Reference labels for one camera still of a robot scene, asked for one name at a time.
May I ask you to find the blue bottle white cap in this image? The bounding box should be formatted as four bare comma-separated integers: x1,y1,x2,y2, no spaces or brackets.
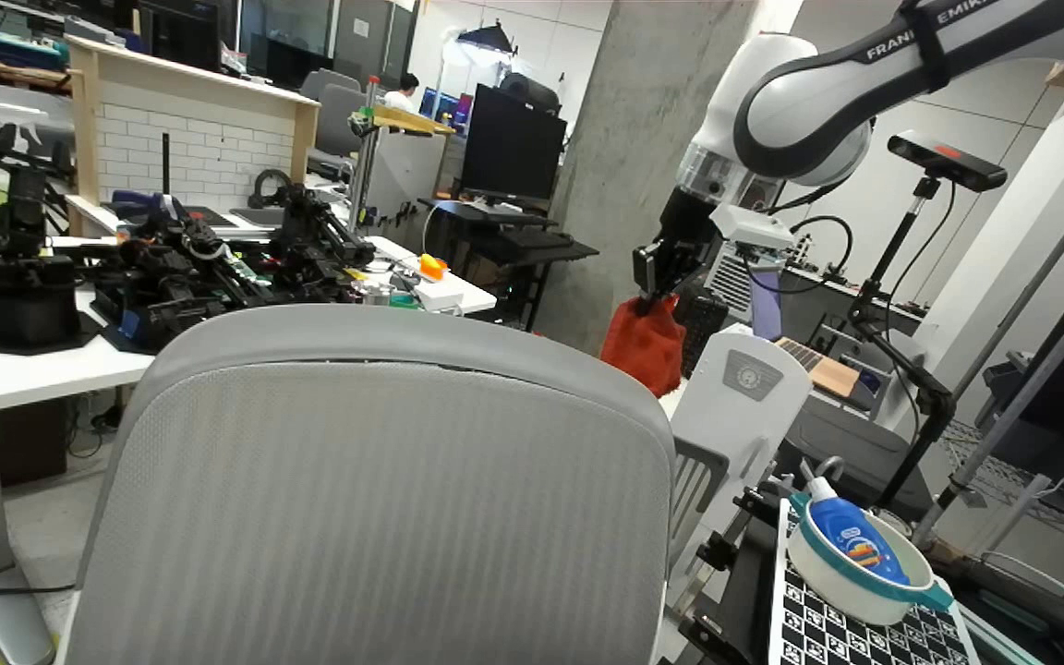
804,475,914,584

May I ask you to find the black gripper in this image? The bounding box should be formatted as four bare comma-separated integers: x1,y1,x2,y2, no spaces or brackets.
631,185,723,310

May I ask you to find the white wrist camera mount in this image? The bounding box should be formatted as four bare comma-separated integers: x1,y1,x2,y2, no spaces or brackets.
707,205,798,271

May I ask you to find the person in white shirt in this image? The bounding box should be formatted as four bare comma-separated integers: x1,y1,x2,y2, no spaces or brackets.
386,69,429,117

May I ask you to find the black computer monitor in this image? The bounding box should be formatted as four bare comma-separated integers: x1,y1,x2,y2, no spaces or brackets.
460,80,571,207

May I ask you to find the grey office chair back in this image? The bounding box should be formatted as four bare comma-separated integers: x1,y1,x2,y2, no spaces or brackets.
64,303,679,665

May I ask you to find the long white work table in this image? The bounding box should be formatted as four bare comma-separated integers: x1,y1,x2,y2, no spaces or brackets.
0,225,502,589

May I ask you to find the white bowl teal rim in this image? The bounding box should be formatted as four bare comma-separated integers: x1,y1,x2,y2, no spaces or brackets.
786,491,957,627

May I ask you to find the black robot arm on base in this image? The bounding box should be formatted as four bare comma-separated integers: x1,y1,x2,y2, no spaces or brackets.
0,123,99,358

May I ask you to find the wood framed white brick panel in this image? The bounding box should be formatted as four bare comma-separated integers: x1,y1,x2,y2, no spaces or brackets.
68,35,324,214

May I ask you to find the brown cardboard box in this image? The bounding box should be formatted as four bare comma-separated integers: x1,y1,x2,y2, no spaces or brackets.
801,347,871,405

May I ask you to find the grey background office chair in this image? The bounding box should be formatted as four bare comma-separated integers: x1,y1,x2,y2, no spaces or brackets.
298,67,369,179

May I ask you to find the black stereo camera bar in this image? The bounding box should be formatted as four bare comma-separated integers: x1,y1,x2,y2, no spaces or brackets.
883,132,1014,197

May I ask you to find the black desk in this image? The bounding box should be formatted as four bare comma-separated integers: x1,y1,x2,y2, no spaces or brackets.
425,197,601,333

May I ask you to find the black camera tripod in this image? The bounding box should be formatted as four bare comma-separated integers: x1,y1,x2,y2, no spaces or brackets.
845,179,960,515

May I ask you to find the grey cabinet yellow top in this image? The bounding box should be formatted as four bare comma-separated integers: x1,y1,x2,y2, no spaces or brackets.
351,102,460,237

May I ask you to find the black robot parts pile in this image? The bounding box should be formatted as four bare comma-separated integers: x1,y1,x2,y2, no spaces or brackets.
93,179,377,358

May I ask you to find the rust red towel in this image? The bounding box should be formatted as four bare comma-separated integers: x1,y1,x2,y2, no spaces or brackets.
599,293,690,400

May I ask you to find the black white checker board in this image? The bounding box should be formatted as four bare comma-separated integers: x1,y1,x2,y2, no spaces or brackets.
766,495,987,665

